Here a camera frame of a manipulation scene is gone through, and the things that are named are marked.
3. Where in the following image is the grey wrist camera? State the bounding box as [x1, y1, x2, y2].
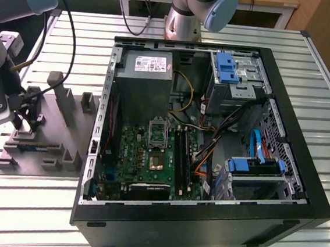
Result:
[0, 30, 26, 58]

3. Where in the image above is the orange wire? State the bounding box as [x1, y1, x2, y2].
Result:
[193, 138, 221, 179]

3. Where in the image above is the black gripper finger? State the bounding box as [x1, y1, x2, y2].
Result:
[11, 108, 27, 131]
[23, 98, 45, 134]

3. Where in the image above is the black graphics card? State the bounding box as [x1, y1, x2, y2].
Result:
[119, 179, 172, 205]

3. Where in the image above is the blue plastic drive bracket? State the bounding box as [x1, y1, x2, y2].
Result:
[212, 51, 242, 86]

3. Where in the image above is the yellow wire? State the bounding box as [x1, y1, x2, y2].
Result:
[167, 68, 196, 115]

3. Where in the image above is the hard disk in blue carrier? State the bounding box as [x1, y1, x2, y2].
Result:
[226, 153, 287, 180]

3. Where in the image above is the CPU socket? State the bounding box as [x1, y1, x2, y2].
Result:
[145, 148, 169, 174]

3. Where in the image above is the grey power supply unit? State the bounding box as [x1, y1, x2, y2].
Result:
[111, 46, 177, 121]

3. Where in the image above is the black RAM slot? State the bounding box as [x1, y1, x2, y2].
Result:
[177, 126, 200, 193]
[169, 125, 191, 196]

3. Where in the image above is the thin cable with silver plug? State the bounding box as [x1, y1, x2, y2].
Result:
[111, 0, 155, 37]

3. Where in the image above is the blue flat wire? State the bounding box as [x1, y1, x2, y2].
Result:
[248, 128, 270, 165]

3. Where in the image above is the wooden desk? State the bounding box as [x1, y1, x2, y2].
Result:
[52, 0, 301, 32]

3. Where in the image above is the thick black camera cable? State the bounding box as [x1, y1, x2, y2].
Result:
[8, 0, 81, 114]

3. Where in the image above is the blue plastic latch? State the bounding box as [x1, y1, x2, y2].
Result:
[82, 178, 100, 201]

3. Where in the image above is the silver drive cage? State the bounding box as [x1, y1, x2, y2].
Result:
[205, 51, 277, 120]

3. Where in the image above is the RAM stick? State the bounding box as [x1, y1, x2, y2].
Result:
[16, 139, 62, 154]

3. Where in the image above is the black wire bundle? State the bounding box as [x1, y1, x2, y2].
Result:
[195, 94, 266, 168]

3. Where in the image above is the red black twisted wire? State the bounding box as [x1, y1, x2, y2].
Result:
[106, 97, 118, 145]

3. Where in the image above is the green motherboard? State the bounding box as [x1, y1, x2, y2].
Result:
[96, 110, 212, 210]

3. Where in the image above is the metal socket cover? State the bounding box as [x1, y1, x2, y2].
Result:
[146, 116, 171, 153]

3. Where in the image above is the black PC case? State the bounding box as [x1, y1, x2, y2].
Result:
[66, 30, 330, 247]

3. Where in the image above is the grey parts rack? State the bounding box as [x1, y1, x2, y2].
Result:
[0, 66, 104, 185]

